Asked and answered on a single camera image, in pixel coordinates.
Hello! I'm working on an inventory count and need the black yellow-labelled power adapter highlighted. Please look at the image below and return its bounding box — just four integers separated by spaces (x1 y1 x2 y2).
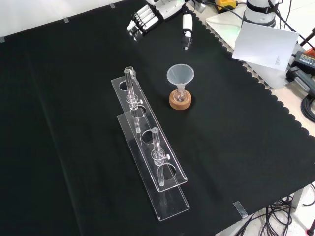
292 50 315 72

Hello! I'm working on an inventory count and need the black tripod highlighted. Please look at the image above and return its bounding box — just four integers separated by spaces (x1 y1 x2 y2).
298 24 315 49

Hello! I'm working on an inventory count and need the pale board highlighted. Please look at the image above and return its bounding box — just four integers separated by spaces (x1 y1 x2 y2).
205 9 292 89

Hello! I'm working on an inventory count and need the clear acrylic funnel stand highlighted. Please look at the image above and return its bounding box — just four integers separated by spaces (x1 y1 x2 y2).
111 68 190 223

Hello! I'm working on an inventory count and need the small glass round-bottom flask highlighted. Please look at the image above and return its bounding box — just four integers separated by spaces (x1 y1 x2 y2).
172 85 189 103

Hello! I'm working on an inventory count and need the white paper sheet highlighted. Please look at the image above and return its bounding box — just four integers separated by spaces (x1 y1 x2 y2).
232 21 300 72

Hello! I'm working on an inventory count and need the black floor cable bundle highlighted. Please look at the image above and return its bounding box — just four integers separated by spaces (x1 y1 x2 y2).
255 194 315 236

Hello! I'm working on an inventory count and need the coiled black cable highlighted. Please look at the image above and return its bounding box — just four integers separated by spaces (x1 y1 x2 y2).
301 94 315 124

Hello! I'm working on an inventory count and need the black bench cloth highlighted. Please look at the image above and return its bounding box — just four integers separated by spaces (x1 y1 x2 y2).
0 0 315 236

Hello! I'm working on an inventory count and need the black plastic device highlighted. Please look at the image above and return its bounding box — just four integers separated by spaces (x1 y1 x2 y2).
286 66 315 95

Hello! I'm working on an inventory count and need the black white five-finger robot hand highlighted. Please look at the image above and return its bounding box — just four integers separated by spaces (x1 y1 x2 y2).
126 0 194 51

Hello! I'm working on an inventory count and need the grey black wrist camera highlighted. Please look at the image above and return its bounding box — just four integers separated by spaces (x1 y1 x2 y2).
193 1 207 14

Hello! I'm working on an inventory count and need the grey bench leg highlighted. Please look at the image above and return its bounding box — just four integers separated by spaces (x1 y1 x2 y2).
292 183 315 210

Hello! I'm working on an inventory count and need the cork ring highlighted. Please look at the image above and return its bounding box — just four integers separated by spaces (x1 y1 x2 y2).
169 89 192 111

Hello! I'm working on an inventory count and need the clear glass weighing funnel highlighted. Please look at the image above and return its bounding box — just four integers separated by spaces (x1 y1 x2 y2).
124 66 137 78

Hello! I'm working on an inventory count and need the yellow stop button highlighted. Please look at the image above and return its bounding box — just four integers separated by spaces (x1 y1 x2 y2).
216 0 239 13

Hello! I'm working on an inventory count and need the translucent white plastic funnel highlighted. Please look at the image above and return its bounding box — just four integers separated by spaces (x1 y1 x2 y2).
166 63 195 99

